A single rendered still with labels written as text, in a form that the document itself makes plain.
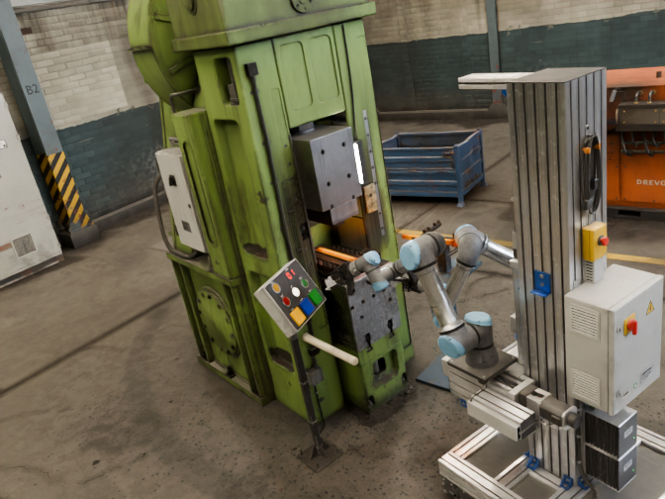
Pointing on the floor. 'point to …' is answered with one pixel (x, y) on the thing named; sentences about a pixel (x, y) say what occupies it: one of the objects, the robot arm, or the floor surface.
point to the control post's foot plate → (320, 455)
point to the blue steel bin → (434, 163)
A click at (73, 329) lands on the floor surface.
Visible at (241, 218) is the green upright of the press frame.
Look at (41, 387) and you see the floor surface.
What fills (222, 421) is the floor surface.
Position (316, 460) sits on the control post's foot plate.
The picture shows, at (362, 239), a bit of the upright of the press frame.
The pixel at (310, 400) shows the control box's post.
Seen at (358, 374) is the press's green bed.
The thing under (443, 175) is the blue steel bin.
